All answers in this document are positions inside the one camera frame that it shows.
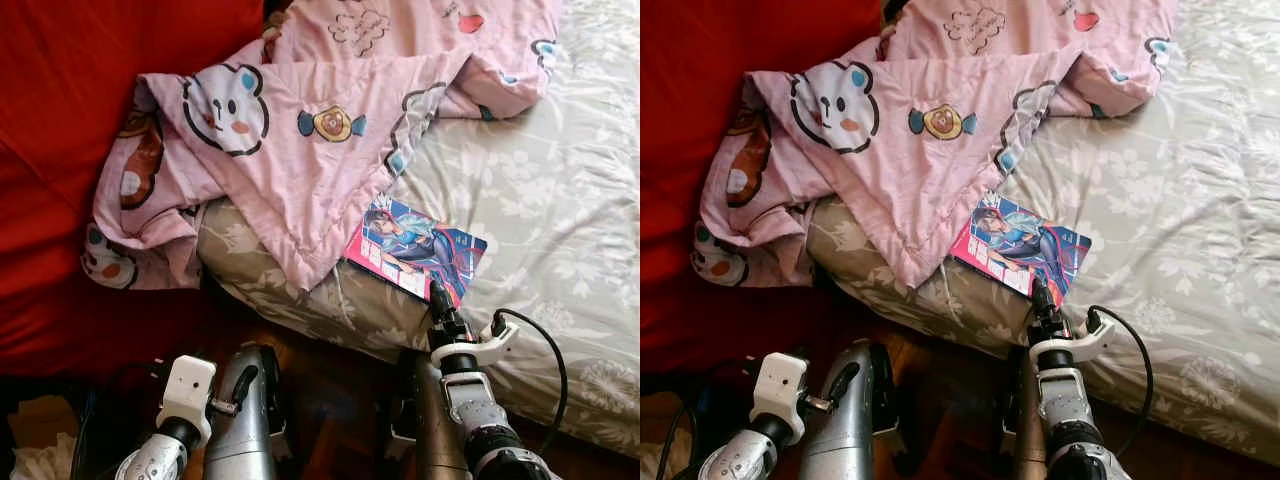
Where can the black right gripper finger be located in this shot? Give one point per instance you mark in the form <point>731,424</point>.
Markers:
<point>1050,299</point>
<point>436,297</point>
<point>1037,292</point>
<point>449,303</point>

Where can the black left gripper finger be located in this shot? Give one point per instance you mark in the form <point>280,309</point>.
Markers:
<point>843,382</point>
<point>243,385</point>

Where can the anime cover comic book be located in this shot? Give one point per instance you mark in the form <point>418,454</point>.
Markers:
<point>1025,248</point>
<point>420,250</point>

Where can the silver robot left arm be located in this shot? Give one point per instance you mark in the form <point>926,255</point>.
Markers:
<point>735,462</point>
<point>155,462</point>

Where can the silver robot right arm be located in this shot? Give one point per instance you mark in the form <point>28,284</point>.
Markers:
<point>1065,400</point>
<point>475,400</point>

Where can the silver robot left leg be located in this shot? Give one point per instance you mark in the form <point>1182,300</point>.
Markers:
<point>840,440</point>
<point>245,440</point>

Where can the silver robot leg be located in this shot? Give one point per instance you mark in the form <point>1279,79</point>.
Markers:
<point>425,430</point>
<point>245,440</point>
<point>840,440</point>
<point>1028,440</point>

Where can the silver robot right leg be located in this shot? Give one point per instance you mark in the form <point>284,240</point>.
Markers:
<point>425,430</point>
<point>1028,440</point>

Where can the beige floral bed sheet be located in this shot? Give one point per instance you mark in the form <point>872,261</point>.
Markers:
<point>1180,200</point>
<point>560,200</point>

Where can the pink bear print quilt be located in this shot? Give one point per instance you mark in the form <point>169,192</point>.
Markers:
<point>930,180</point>
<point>320,180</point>

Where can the white crumpled plastic wrap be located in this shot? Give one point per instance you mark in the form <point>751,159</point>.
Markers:
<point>655,465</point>
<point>40,462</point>

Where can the red bed sheet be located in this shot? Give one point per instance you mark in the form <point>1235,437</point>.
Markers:
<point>700,150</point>
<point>70,150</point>

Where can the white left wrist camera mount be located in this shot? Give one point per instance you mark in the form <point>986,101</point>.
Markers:
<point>188,385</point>
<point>780,382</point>

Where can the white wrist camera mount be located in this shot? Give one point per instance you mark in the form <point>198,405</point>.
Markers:
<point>1088,340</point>
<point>188,385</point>
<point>780,382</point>
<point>490,345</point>

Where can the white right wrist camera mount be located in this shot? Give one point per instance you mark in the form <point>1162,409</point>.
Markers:
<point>1088,340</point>
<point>490,345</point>

